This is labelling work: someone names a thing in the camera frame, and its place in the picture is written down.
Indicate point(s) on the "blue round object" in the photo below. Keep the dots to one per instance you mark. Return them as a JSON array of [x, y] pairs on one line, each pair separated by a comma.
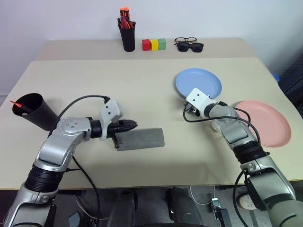
[[276, 77]]

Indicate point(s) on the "blue plate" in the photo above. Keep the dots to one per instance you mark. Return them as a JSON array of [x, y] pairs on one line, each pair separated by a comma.
[[201, 80]]

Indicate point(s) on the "dark rounded shape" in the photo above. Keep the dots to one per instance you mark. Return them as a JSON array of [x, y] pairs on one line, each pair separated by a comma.
[[123, 208], [184, 208]]

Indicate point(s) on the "grey glasses case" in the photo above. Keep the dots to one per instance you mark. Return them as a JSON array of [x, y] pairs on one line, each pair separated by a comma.
[[142, 139]]

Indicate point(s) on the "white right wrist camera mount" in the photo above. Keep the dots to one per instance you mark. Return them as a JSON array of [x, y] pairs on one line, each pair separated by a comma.
[[197, 98]]

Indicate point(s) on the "dark fabric object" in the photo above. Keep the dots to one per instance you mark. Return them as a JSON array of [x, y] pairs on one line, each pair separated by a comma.
[[293, 80]]

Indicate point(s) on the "brown framed clear glasses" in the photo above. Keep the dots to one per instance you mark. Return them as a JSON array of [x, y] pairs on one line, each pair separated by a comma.
[[175, 41]]

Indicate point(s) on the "green cube block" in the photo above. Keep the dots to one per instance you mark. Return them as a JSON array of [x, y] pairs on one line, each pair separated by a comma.
[[162, 43]]

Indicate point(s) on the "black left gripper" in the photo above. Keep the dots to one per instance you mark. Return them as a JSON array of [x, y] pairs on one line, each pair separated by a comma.
[[114, 128]]

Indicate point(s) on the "orange capped marker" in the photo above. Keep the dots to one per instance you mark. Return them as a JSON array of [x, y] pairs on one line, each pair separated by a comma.
[[127, 14], [122, 14]]

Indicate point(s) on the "yellow cube block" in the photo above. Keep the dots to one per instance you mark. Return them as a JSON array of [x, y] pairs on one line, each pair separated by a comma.
[[154, 44]]

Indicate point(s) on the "red black marker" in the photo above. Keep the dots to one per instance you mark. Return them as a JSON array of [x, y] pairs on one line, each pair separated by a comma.
[[119, 23], [130, 24]]

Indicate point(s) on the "small grey connector box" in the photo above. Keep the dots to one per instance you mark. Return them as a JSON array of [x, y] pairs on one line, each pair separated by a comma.
[[214, 203]]

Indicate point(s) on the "red cube block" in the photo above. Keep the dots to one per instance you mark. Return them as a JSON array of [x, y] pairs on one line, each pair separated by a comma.
[[146, 45]]

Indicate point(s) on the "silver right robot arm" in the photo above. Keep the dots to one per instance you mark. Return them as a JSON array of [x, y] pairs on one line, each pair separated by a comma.
[[236, 132]]

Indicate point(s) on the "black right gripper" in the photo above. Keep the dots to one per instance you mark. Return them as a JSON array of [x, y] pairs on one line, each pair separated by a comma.
[[190, 110]]

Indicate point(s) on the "black sunglasses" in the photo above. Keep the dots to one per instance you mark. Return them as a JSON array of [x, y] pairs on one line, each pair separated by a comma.
[[183, 47]]

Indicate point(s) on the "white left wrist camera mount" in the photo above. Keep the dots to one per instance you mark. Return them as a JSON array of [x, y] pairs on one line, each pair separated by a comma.
[[110, 110]]

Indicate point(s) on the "black cup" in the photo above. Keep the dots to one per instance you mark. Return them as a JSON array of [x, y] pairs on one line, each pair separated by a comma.
[[45, 116], [127, 40]]

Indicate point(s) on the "pink plate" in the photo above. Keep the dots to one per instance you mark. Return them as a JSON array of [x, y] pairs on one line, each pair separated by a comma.
[[267, 127]]

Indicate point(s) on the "white round object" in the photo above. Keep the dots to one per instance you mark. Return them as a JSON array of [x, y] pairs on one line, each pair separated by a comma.
[[246, 202]]

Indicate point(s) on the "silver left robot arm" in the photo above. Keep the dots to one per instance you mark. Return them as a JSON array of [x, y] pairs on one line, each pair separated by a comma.
[[68, 132]]

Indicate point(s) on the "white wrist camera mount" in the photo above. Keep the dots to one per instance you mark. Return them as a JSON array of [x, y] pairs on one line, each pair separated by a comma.
[[110, 110], [197, 98]]

